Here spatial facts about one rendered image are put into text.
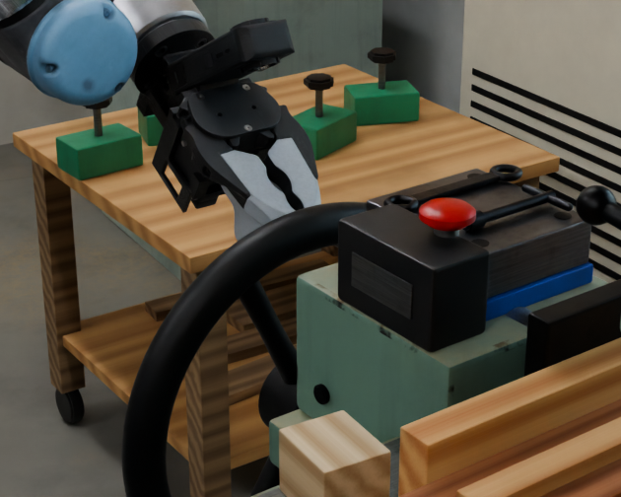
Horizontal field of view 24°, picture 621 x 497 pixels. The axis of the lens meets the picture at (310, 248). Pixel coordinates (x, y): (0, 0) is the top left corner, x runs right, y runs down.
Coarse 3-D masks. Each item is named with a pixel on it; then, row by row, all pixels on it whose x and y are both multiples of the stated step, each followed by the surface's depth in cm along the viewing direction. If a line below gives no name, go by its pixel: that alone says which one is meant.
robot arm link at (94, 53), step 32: (0, 0) 94; (32, 0) 95; (64, 0) 96; (96, 0) 96; (0, 32) 96; (32, 32) 96; (64, 32) 95; (96, 32) 96; (128, 32) 98; (32, 64) 97; (64, 64) 96; (96, 64) 97; (128, 64) 98; (64, 96) 97; (96, 96) 98
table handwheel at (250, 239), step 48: (240, 240) 90; (288, 240) 90; (336, 240) 93; (192, 288) 89; (240, 288) 89; (192, 336) 88; (288, 336) 95; (144, 384) 88; (288, 384) 96; (144, 432) 89; (144, 480) 90
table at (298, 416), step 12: (276, 420) 85; (288, 420) 85; (300, 420) 85; (276, 432) 85; (276, 444) 85; (384, 444) 77; (396, 444) 77; (276, 456) 85; (396, 456) 76; (396, 468) 75; (396, 480) 74; (264, 492) 73; (276, 492) 73; (396, 492) 73
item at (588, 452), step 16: (592, 432) 68; (608, 432) 68; (560, 448) 67; (576, 448) 67; (592, 448) 67; (608, 448) 67; (528, 464) 65; (544, 464) 65; (560, 464) 65; (576, 464) 65; (592, 464) 66; (480, 480) 64; (496, 480) 64; (512, 480) 64; (528, 480) 64; (544, 480) 64; (560, 480) 65; (464, 496) 63; (480, 496) 63; (496, 496) 63; (512, 496) 63; (528, 496) 64
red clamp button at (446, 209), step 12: (432, 204) 75; (444, 204) 75; (456, 204) 75; (468, 204) 75; (420, 216) 75; (432, 216) 74; (444, 216) 74; (456, 216) 74; (468, 216) 74; (444, 228) 74; (456, 228) 74
